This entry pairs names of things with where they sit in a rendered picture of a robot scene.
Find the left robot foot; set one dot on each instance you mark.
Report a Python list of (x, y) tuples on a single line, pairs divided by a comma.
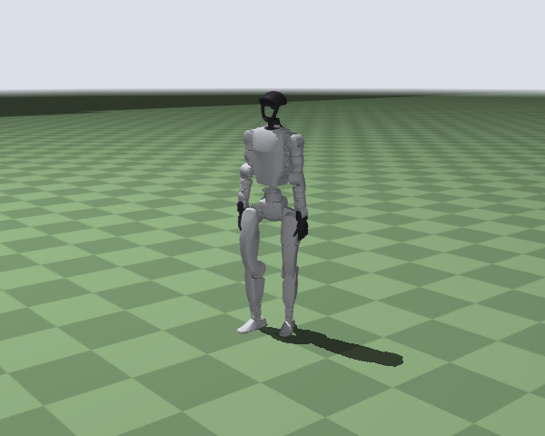
[(287, 327)]

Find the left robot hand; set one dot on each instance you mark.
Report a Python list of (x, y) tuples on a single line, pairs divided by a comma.
[(302, 226)]

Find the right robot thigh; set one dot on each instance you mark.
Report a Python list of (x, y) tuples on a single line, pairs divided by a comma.
[(249, 240)]

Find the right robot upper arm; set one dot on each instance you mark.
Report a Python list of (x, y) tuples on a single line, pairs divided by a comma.
[(247, 168)]

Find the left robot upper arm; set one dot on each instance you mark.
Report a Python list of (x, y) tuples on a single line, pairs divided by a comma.
[(295, 143)]

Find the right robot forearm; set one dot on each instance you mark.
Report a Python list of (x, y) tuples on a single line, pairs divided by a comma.
[(244, 191)]

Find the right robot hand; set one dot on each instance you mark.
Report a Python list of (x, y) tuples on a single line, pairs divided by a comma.
[(240, 210)]

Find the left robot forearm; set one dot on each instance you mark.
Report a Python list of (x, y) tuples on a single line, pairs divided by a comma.
[(299, 197)]

